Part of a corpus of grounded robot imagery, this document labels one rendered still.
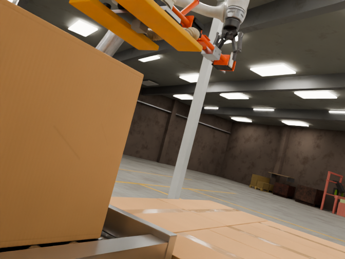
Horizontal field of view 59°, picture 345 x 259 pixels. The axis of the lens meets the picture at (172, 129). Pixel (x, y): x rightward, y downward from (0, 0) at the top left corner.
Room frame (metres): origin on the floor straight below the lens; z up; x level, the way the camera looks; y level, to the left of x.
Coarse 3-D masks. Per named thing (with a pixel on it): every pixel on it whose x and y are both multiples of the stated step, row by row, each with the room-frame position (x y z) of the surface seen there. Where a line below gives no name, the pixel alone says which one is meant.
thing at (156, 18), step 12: (120, 0) 0.79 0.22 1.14; (132, 0) 0.77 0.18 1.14; (144, 0) 0.76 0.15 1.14; (132, 12) 0.84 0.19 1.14; (144, 12) 0.82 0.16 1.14; (156, 12) 0.80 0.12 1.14; (156, 24) 0.88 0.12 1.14; (168, 24) 0.86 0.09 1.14; (180, 24) 0.95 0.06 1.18; (168, 36) 0.95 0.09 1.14; (180, 36) 0.93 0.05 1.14; (180, 48) 1.03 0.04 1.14; (192, 48) 1.00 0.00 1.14
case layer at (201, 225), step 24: (144, 216) 1.09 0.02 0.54; (168, 216) 1.19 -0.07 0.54; (192, 216) 1.32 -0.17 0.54; (216, 216) 1.47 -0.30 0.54; (240, 216) 1.67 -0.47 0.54; (192, 240) 0.94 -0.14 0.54; (216, 240) 1.01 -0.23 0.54; (240, 240) 1.10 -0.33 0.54; (264, 240) 1.21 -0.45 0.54; (288, 240) 1.34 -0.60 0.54; (312, 240) 1.50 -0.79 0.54
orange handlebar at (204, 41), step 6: (174, 6) 1.03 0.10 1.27; (174, 12) 1.04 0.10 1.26; (180, 12) 1.06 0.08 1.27; (180, 18) 1.08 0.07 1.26; (186, 18) 1.10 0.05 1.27; (186, 24) 1.11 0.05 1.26; (204, 36) 1.22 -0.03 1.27; (198, 42) 1.24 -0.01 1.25; (204, 42) 1.22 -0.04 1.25; (204, 48) 1.31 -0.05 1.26; (210, 48) 1.28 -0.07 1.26; (216, 60) 1.42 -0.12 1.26; (222, 60) 1.39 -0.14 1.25
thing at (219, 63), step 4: (224, 56) 1.41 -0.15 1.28; (228, 56) 1.39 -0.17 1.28; (220, 60) 1.41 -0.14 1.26; (228, 60) 1.40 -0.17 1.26; (216, 64) 1.43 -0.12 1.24; (220, 64) 1.41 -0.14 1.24; (224, 64) 1.40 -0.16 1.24; (220, 68) 1.47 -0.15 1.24; (224, 68) 1.45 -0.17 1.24; (228, 68) 1.44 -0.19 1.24; (232, 68) 1.46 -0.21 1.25
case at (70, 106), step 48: (0, 0) 0.46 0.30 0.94; (0, 48) 0.47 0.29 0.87; (48, 48) 0.53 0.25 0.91; (0, 96) 0.49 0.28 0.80; (48, 96) 0.55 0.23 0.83; (96, 96) 0.63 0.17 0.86; (0, 144) 0.51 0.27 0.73; (48, 144) 0.57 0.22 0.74; (96, 144) 0.66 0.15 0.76; (0, 192) 0.52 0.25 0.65; (48, 192) 0.60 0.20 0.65; (96, 192) 0.69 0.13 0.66; (0, 240) 0.54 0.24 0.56; (48, 240) 0.62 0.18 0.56
